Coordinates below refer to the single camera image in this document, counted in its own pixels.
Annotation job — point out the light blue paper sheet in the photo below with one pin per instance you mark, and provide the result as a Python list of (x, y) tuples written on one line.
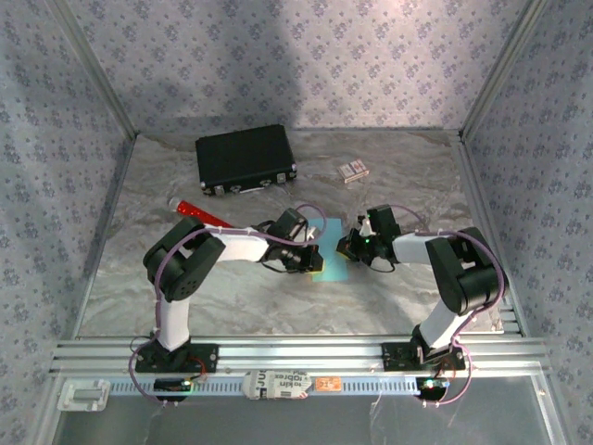
[(332, 269)]

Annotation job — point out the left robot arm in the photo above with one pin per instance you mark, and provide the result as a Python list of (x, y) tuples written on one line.
[(176, 320)]

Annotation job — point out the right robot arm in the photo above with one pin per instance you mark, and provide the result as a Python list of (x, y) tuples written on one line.
[(440, 324)]

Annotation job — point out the small playing card box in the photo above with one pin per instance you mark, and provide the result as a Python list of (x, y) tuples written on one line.
[(353, 170)]

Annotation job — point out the red tube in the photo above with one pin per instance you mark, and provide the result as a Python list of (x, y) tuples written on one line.
[(194, 211)]

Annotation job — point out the black case with metal corners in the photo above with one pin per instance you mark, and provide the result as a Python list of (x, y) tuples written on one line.
[(243, 157)]

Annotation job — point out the orange tag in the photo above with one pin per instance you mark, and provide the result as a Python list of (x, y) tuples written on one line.
[(328, 384)]

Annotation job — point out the newspaper wrapped roll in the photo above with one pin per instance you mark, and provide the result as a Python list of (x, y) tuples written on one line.
[(275, 384)]

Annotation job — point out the right small controller board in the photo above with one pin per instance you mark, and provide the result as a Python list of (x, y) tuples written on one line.
[(433, 385)]

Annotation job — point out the small controller board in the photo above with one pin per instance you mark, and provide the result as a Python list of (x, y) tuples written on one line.
[(433, 385), (169, 385)]

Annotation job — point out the left small controller board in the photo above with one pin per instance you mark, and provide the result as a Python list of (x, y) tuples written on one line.
[(169, 385)]

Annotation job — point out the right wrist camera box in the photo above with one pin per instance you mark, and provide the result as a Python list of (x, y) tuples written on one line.
[(365, 226)]

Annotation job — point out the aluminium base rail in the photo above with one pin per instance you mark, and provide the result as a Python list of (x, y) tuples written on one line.
[(301, 352)]

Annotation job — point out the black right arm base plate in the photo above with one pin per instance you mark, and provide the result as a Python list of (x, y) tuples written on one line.
[(394, 357)]

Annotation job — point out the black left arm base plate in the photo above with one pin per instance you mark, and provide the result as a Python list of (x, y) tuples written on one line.
[(208, 358)]

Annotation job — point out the aluminium frame post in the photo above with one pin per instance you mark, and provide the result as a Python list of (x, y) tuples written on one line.
[(92, 69), (502, 69)]

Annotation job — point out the white plastic bracket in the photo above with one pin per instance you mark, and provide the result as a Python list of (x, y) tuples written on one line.
[(83, 395)]

